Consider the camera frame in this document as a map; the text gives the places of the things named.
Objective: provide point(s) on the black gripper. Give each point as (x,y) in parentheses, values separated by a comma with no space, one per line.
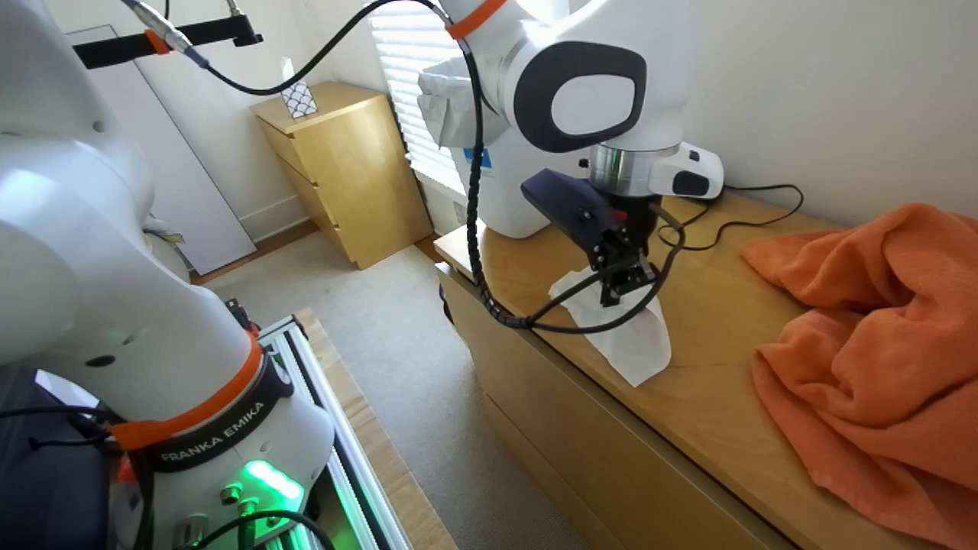
(626,245)

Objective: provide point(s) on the small white cloth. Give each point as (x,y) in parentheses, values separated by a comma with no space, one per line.
(640,346)

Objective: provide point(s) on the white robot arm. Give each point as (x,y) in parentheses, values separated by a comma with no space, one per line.
(189,393)

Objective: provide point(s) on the wooden dresser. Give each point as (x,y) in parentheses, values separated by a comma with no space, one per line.
(690,458)

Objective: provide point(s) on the white trash bin with liner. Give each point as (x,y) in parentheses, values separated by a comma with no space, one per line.
(482,135)

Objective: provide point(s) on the orange towel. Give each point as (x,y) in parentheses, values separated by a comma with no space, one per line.
(877,384)

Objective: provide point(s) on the small wooden drawer cabinet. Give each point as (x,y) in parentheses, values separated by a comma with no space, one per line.
(349,169)

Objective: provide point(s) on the white window blinds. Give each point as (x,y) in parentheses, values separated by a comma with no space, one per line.
(411,40)

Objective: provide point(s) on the checkered calibration cube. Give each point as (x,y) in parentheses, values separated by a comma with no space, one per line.
(300,102)

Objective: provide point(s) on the dark blue wrist camera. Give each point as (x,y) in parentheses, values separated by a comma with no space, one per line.
(572,207)

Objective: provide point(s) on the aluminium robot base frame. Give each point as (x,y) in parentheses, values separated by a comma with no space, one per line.
(300,480)

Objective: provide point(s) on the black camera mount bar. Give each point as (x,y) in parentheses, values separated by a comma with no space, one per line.
(118,49)

